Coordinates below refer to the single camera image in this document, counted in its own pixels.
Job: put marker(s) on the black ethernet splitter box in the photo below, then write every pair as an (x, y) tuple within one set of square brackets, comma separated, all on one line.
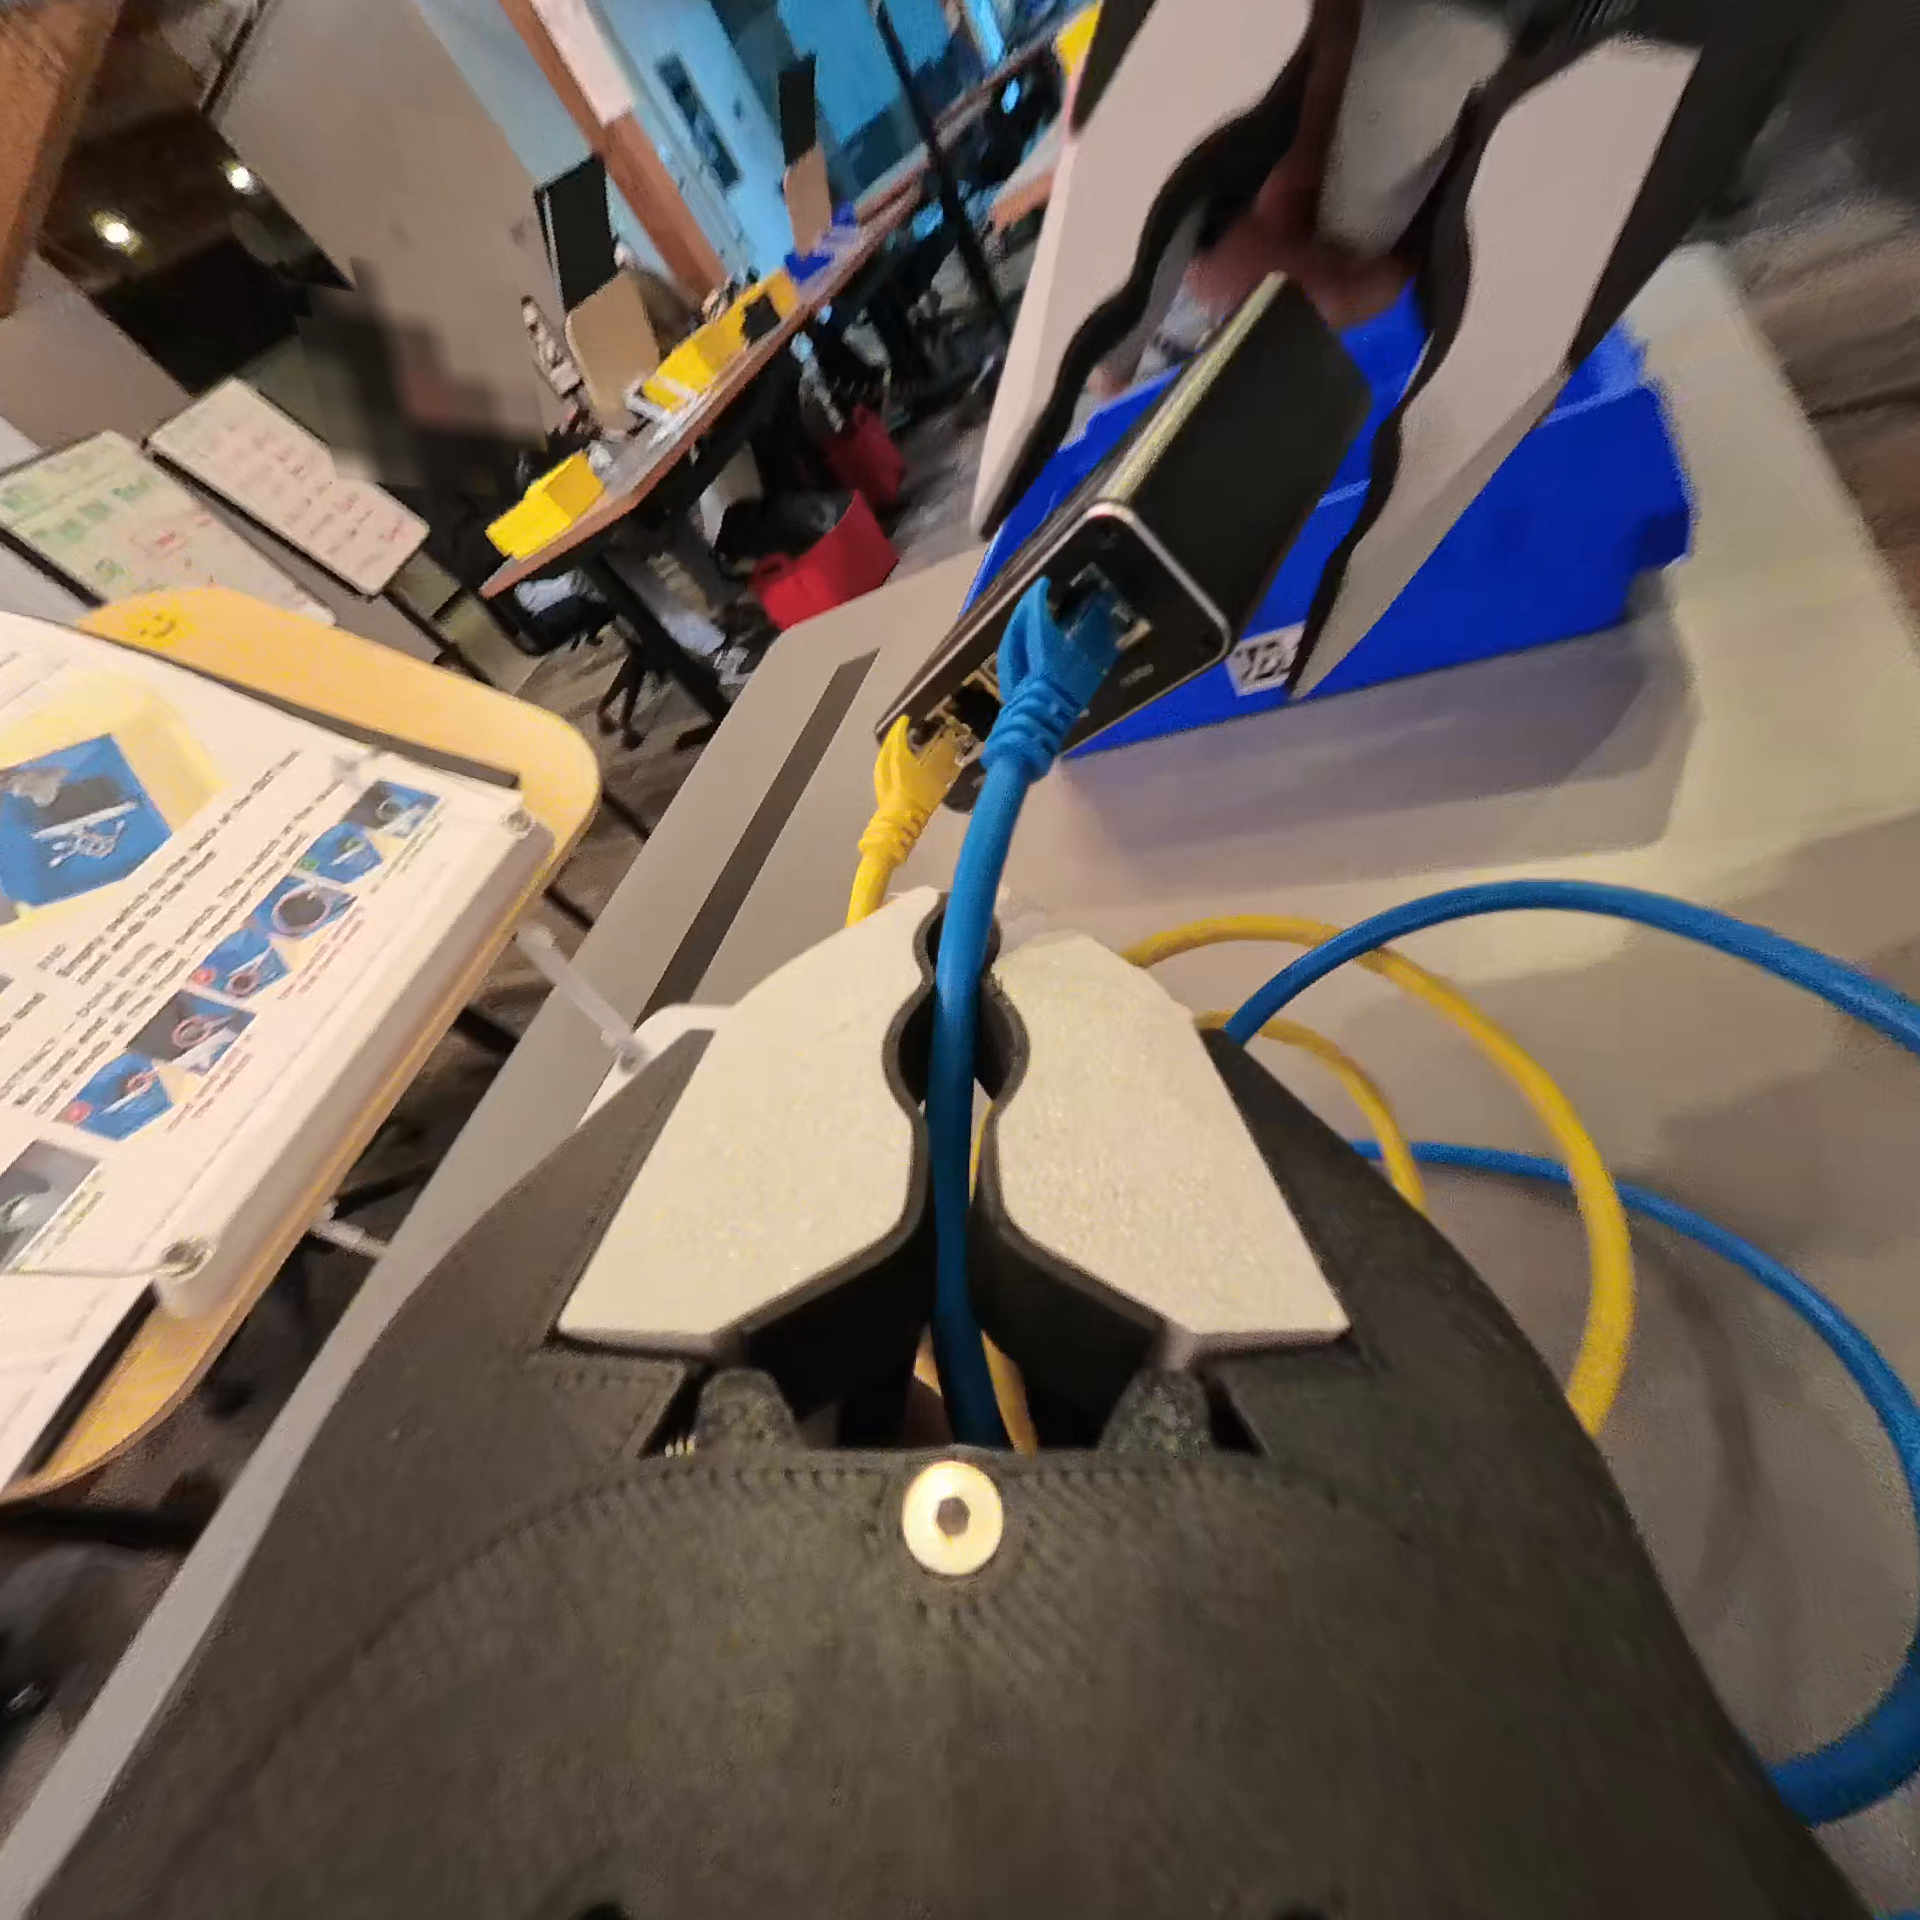
[(1243, 437)]

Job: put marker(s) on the small yellow parts bin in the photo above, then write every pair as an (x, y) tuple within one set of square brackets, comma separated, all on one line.
[(705, 354), (538, 519)]

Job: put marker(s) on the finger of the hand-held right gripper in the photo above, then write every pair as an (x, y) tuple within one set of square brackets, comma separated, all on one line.
[(1560, 242), (1140, 164)]

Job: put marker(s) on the red storage bag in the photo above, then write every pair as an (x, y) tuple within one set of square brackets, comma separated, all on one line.
[(868, 459), (826, 578)]

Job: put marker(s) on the blue plastic bin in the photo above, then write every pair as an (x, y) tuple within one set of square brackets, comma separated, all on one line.
[(1547, 526)]

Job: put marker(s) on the whiteboard with green writing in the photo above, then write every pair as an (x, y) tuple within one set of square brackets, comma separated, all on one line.
[(105, 526)]

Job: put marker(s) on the printed instruction sheet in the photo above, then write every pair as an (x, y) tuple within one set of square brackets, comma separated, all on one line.
[(226, 903)]

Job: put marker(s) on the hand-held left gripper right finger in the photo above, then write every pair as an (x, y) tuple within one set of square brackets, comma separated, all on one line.
[(1140, 1157)]

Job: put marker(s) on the whiteboard with red writing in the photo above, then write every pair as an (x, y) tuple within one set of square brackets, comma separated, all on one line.
[(285, 489)]

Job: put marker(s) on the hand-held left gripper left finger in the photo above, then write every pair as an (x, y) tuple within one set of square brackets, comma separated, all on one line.
[(750, 1142)]

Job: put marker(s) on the white metal document stand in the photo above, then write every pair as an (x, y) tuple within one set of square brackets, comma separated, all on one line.
[(360, 1058)]

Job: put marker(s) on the brown background work table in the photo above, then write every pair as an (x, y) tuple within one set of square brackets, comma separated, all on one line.
[(647, 464)]

